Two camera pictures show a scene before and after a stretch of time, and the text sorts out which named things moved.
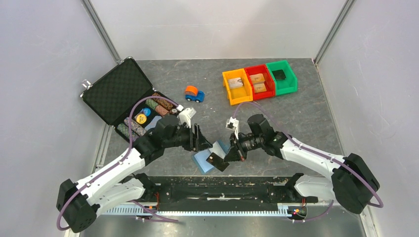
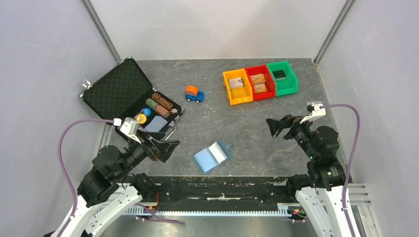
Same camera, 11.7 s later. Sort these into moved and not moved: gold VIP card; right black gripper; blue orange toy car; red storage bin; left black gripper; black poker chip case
Moved: right black gripper; left black gripper
Not moved: gold VIP card; red storage bin; black poker chip case; blue orange toy car
